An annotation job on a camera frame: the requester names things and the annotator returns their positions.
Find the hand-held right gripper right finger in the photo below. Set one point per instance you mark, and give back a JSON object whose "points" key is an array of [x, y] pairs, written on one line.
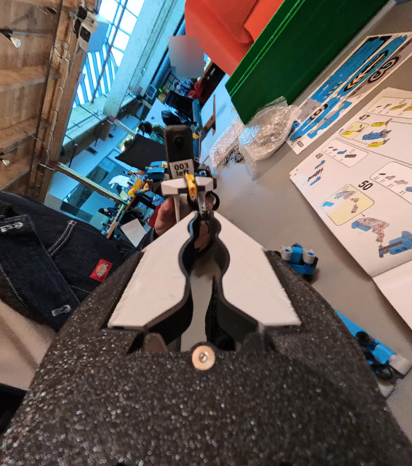
{"points": [[256, 284]]}

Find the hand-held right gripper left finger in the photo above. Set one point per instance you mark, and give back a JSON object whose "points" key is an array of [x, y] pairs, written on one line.
{"points": [[147, 284]]}

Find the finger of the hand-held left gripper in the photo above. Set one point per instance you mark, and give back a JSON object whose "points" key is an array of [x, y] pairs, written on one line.
{"points": [[173, 187], [206, 183]]}

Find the yellow building piece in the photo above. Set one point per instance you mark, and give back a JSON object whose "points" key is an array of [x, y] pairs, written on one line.
{"points": [[190, 182]]}

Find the grey and black connector pin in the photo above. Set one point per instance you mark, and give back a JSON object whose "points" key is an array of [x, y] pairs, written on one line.
{"points": [[202, 204]]}

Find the grey desk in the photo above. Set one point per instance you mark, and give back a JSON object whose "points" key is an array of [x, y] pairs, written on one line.
{"points": [[282, 218]]}

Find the person's left hand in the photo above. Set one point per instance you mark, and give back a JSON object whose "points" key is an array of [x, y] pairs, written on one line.
{"points": [[164, 218]]}

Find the blue tracked toy assembly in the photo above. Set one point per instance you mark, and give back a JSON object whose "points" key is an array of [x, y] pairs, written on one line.
{"points": [[298, 255]]}

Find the clear plastic bag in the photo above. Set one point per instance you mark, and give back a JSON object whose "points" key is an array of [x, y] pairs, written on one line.
{"points": [[264, 134]]}

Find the orange plastic case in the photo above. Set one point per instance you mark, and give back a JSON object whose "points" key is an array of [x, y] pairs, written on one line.
{"points": [[220, 29]]}

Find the pile of small building pieces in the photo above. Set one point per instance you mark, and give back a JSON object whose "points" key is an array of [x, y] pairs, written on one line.
{"points": [[373, 342]]}

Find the green plastic bin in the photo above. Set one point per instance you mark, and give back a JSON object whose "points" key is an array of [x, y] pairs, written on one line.
{"points": [[293, 54]]}

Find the person's white shirt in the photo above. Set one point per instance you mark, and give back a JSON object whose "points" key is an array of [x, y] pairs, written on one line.
{"points": [[2, 338]]}

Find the open instruction booklet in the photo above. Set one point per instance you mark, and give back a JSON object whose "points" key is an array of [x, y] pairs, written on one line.
{"points": [[391, 182]]}

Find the hanging light bulb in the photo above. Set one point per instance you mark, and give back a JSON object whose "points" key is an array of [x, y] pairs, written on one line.
{"points": [[15, 42], [5, 161]]}

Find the blue robot sticker sheet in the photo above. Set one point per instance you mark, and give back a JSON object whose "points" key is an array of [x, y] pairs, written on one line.
{"points": [[355, 80]]}

